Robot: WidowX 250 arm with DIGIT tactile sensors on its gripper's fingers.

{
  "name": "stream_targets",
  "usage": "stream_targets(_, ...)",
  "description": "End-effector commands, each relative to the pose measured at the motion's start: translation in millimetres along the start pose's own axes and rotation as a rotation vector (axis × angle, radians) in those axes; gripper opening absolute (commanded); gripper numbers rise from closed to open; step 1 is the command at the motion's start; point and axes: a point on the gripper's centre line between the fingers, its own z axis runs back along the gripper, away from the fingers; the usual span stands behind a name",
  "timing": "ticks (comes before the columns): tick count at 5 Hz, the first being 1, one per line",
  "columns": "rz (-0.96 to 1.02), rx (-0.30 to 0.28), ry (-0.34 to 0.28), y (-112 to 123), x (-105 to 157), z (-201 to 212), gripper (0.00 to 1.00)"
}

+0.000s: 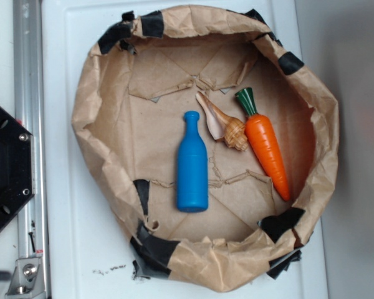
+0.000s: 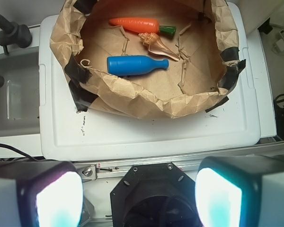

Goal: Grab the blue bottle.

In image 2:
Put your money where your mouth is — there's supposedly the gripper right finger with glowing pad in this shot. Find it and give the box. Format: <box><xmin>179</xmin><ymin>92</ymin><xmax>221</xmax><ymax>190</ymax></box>
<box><xmin>195</xmin><ymin>155</ymin><xmax>284</xmax><ymax>227</ymax></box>

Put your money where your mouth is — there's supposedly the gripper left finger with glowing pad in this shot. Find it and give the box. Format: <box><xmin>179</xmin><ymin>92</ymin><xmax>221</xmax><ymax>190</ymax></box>
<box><xmin>0</xmin><ymin>161</ymin><xmax>83</xmax><ymax>227</ymax></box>

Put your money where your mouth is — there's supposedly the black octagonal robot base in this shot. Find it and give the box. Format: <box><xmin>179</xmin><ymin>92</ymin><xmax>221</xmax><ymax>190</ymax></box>
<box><xmin>110</xmin><ymin>163</ymin><xmax>202</xmax><ymax>227</ymax></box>

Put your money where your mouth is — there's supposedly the blue plastic bottle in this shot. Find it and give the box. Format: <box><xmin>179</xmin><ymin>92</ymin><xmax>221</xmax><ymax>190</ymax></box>
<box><xmin>107</xmin><ymin>55</ymin><xmax>169</xmax><ymax>76</ymax></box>

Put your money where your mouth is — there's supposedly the white plastic cooler lid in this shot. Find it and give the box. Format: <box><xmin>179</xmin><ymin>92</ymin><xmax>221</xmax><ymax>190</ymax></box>
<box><xmin>39</xmin><ymin>3</ymin><xmax>261</xmax><ymax>161</ymax></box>

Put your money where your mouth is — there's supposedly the grey sink basin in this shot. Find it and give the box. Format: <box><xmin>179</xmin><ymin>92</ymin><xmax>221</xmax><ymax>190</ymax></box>
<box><xmin>0</xmin><ymin>47</ymin><xmax>40</xmax><ymax>137</ymax></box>

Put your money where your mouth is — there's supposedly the crumpled brown paper bag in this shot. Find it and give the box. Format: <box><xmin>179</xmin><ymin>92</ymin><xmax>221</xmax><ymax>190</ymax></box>
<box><xmin>50</xmin><ymin>0</ymin><xmax>246</xmax><ymax>120</ymax></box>

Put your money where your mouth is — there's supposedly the black faucet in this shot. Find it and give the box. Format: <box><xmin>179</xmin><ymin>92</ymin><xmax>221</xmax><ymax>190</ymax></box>
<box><xmin>0</xmin><ymin>14</ymin><xmax>33</xmax><ymax>55</ymax></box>

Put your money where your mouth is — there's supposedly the tan spiral seashell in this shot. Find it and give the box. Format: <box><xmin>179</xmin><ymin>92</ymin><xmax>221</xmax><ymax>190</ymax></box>
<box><xmin>138</xmin><ymin>33</ymin><xmax>180</xmax><ymax>61</ymax></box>

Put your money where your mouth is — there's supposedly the orange toy carrot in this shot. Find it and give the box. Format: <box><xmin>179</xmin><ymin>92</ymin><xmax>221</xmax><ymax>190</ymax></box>
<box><xmin>108</xmin><ymin>17</ymin><xmax>177</xmax><ymax>36</ymax></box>

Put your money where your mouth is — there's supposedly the aluminium frame rail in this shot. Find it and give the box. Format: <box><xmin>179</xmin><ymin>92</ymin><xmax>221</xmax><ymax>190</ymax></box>
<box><xmin>73</xmin><ymin>141</ymin><xmax>284</xmax><ymax>182</ymax></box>

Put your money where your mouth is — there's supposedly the black cable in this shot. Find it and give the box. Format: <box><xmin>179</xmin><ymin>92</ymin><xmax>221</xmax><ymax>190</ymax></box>
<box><xmin>0</xmin><ymin>142</ymin><xmax>40</xmax><ymax>162</ymax></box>

